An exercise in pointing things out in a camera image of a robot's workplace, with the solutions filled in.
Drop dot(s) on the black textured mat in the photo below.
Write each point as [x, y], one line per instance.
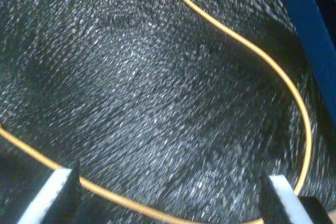
[131, 90]

